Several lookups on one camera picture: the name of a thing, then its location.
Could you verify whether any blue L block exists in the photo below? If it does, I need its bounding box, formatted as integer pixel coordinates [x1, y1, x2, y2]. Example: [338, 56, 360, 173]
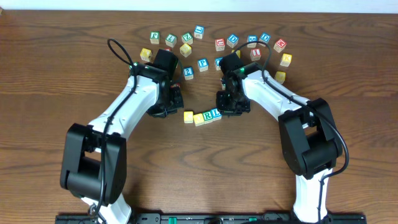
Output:
[210, 108, 222, 121]

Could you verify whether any yellow C block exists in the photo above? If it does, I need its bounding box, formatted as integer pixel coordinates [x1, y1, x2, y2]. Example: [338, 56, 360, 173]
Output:
[183, 111, 194, 124]

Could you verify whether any green R block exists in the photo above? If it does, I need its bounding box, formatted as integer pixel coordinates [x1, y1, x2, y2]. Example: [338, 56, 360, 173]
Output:
[202, 111, 213, 124]

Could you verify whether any yellow o block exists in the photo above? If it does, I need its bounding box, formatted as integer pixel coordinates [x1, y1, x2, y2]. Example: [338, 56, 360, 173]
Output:
[232, 50, 241, 58]
[193, 113, 205, 126]

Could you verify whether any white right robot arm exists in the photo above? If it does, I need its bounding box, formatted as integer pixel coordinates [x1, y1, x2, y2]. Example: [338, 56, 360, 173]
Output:
[216, 53, 344, 223]

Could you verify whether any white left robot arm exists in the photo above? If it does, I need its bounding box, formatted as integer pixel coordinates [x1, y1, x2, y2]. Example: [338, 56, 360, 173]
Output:
[60, 50, 183, 223]

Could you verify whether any blue 2 block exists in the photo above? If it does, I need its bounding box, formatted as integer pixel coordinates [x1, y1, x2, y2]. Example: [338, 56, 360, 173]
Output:
[183, 67, 194, 80]

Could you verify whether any blue T block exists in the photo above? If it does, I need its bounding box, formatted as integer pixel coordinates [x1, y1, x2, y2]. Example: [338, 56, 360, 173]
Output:
[215, 57, 223, 70]

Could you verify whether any blue P block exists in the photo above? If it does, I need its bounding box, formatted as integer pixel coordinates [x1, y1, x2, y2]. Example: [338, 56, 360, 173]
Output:
[198, 58, 209, 72]

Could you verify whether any yellow block left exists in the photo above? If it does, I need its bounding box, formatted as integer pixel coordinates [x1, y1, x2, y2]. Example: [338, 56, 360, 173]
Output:
[140, 48, 152, 62]

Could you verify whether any yellow block centre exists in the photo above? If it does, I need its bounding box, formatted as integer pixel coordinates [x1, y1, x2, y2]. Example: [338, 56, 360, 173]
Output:
[180, 43, 192, 57]

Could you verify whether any red I block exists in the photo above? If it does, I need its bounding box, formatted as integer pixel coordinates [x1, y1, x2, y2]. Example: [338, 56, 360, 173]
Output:
[250, 49, 262, 62]

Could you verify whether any yellow G block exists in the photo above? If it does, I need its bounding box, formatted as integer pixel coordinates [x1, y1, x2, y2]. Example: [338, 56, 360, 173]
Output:
[274, 71, 286, 85]

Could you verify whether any red U block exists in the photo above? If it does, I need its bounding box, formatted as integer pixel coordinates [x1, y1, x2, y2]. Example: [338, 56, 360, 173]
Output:
[215, 39, 226, 52]

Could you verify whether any green L block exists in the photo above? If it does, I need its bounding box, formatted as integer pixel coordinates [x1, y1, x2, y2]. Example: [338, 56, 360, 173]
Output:
[165, 34, 177, 48]

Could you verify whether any blue d block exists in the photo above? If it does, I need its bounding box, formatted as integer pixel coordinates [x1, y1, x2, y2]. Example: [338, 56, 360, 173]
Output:
[226, 34, 239, 49]
[259, 32, 271, 47]

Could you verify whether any green P block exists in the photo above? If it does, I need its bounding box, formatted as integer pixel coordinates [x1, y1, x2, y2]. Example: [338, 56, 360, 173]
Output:
[150, 31, 160, 45]

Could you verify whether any green Z block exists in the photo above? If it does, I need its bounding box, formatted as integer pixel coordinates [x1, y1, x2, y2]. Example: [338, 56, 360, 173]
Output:
[182, 32, 193, 45]

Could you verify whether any blue S block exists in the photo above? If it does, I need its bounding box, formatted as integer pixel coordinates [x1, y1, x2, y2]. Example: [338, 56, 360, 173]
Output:
[247, 35, 257, 48]

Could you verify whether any yellow K block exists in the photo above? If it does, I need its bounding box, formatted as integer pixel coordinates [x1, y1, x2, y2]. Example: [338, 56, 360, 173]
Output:
[280, 54, 292, 67]

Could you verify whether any blue D block right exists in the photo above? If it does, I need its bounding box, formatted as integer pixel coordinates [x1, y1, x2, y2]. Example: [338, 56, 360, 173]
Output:
[259, 32, 271, 47]

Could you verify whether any red E block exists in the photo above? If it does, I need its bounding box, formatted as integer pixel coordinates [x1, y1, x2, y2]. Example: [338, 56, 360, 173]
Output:
[274, 39, 287, 53]

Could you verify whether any blue block top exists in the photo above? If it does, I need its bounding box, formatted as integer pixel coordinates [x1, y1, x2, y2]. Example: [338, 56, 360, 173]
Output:
[194, 25, 205, 39]

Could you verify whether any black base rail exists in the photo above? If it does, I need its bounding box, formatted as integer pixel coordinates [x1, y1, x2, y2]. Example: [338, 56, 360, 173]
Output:
[55, 212, 368, 224]

